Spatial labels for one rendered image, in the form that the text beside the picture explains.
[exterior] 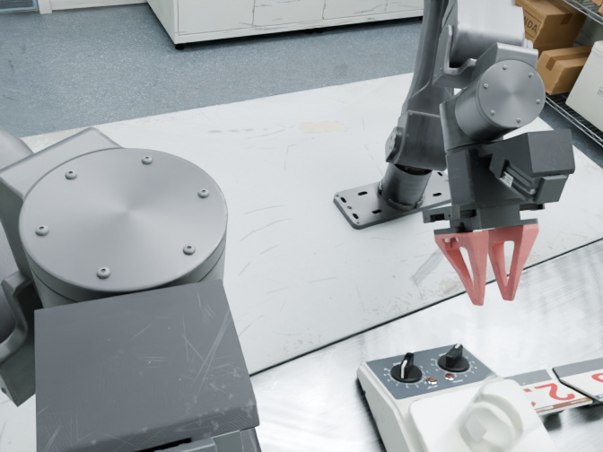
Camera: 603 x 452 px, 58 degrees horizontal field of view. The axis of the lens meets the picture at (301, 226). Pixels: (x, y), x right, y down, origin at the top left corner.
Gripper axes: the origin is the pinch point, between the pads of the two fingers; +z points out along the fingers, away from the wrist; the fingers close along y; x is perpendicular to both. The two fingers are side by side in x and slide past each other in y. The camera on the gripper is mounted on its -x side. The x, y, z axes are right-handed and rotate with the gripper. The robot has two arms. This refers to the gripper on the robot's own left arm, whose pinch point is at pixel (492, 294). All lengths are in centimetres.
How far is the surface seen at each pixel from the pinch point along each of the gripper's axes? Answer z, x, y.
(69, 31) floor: -124, 239, -57
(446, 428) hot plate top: 10.6, -3.1, -8.5
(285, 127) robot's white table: -26.5, 39.5, -8.1
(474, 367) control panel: 7.8, 3.7, -0.7
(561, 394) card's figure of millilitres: 12.4, 3.4, 9.4
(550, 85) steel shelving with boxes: -69, 171, 164
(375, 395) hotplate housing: 9.0, 4.7, -11.7
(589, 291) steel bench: 3.9, 14.1, 24.8
